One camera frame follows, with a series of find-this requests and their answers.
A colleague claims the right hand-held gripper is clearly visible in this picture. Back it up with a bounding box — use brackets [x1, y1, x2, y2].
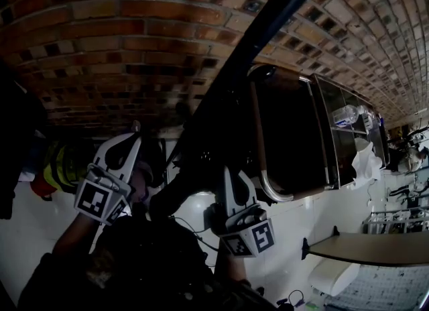
[204, 165, 278, 259]

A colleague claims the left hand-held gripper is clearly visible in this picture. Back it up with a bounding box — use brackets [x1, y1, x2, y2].
[73, 133, 143, 227]

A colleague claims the person's left forearm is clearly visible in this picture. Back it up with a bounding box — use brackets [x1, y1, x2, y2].
[53, 210, 101, 257]

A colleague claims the person's right forearm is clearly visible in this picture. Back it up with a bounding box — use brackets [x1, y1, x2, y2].
[214, 251, 247, 284]

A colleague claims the yellow reflective vest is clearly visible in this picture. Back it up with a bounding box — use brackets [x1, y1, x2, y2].
[42, 139, 88, 194]

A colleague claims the red fabric item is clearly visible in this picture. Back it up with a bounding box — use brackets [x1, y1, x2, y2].
[29, 172, 58, 200]

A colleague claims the black hanging garment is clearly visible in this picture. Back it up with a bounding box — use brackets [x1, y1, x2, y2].
[0, 64, 48, 220]

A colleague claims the person's dark jacket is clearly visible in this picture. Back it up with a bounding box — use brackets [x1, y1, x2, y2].
[16, 215, 279, 311]

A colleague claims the metal glass cabinet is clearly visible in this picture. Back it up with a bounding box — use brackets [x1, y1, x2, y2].
[308, 74, 391, 190]

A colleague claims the white cylinder bin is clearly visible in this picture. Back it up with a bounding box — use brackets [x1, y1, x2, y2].
[308, 258, 361, 298]

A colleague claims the white crumpled cloth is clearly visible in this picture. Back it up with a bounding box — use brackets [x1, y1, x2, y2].
[351, 141, 383, 190]

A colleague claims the clear water bottle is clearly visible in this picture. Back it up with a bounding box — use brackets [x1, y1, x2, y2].
[331, 104, 369, 127]

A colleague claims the white shelf board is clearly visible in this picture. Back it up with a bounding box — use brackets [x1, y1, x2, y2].
[302, 225, 429, 267]

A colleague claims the white wire cart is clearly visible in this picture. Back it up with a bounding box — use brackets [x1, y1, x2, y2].
[363, 207, 429, 234]

